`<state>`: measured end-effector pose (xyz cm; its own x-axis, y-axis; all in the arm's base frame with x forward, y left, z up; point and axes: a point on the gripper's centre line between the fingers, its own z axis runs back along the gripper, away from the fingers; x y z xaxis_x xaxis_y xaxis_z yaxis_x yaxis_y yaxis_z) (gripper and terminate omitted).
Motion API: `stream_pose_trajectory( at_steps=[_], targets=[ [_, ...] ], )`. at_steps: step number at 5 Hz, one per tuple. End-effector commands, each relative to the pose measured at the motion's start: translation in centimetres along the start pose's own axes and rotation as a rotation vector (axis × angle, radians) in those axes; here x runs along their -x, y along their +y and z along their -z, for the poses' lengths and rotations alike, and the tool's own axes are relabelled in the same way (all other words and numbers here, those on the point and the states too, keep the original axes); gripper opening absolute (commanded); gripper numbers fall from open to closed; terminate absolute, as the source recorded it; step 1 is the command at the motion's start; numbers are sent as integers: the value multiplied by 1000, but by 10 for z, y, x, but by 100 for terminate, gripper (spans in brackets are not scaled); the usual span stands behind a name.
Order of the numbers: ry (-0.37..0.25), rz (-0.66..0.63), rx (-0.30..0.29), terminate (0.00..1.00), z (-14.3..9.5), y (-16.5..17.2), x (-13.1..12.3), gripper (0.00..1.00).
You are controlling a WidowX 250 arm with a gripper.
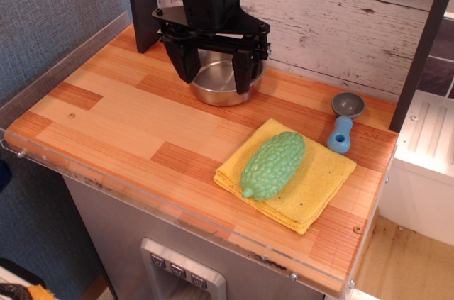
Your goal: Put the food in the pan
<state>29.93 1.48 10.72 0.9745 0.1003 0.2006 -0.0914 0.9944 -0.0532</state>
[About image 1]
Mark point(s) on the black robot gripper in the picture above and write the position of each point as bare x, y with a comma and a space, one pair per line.
218, 25

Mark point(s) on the green bumpy toy gourd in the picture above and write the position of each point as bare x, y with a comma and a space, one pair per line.
270, 169

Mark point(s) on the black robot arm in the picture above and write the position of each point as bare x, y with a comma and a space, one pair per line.
218, 26

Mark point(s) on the stainless steel pan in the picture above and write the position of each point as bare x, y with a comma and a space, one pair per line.
215, 83

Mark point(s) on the blue grey toy scoop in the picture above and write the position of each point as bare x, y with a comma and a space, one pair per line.
346, 106

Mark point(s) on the folded yellow cloth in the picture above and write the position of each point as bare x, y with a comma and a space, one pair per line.
319, 177

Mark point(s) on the grey toy fridge cabinet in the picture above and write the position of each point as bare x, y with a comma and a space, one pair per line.
116, 228

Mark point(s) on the silver dispenser button panel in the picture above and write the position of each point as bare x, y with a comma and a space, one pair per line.
173, 275

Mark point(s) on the white toy sink unit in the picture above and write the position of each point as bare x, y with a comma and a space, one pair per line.
418, 192

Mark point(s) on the orange black object bottom left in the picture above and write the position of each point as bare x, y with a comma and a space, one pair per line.
20, 292

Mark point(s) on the dark left frame post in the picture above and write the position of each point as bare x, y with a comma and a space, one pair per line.
145, 26

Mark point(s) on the dark frame post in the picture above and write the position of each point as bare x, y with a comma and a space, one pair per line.
145, 26
411, 83

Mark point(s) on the dark right frame post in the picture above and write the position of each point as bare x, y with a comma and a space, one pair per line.
411, 83

